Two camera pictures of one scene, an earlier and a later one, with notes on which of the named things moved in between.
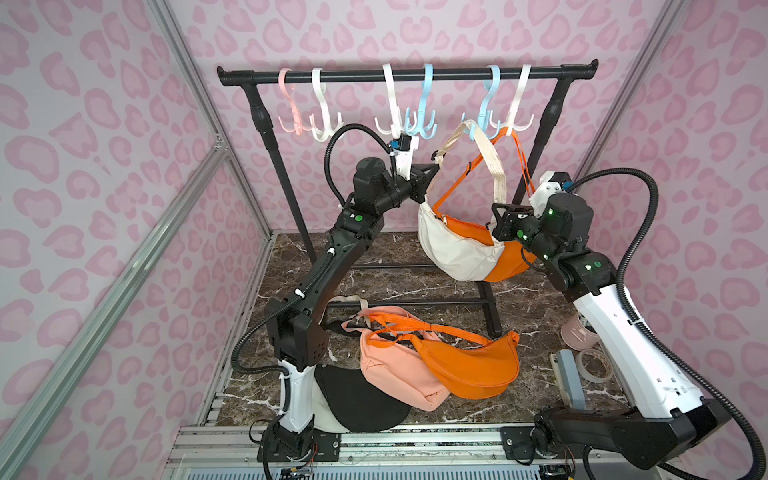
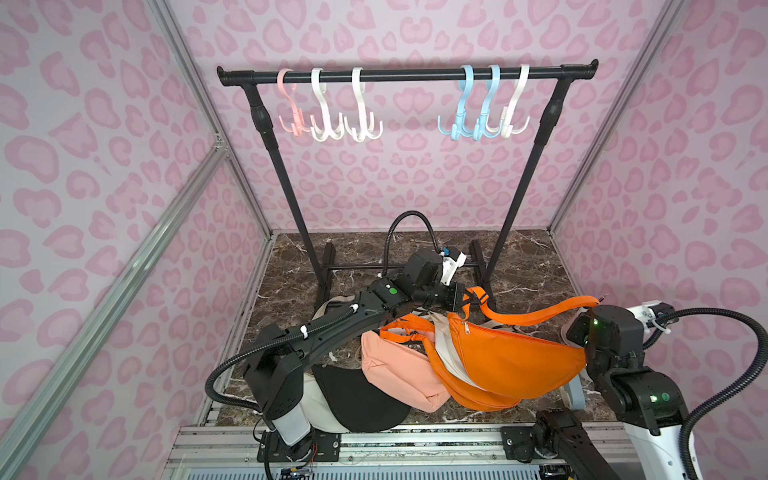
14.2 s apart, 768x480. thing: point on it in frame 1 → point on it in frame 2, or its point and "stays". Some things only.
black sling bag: [351, 404] stays
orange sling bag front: [473, 367] → [508, 368]
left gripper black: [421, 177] → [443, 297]
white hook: [397, 129] → [364, 131]
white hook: [325, 131] stays
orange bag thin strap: [468, 168] → [506, 319]
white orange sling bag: [475, 178] → [463, 354]
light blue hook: [426, 128] → [460, 128]
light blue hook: [483, 118] stays
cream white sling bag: [323, 417] stays
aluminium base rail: [229, 451] stays
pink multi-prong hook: [298, 129] stays
